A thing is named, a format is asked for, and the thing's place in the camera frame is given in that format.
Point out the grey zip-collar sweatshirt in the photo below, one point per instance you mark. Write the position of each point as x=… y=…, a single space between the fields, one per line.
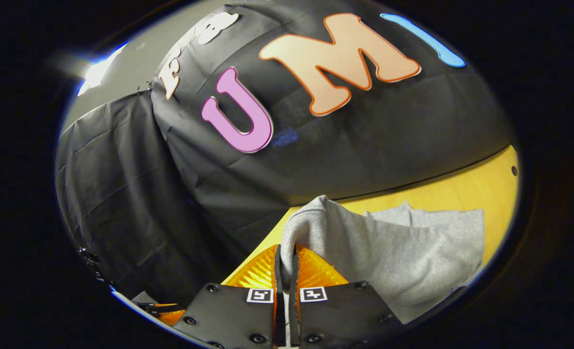
x=388 y=252

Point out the small metal backdrop clip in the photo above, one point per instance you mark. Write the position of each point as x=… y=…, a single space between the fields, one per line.
x=144 y=87

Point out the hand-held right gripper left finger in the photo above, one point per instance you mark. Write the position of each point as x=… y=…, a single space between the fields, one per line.
x=279 y=320

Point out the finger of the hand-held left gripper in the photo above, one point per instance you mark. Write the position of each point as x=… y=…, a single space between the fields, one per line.
x=173 y=317

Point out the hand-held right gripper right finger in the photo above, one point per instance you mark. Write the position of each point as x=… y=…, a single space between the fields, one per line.
x=294 y=315

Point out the black backdrop cloth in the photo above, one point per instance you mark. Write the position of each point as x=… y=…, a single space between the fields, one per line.
x=364 y=145

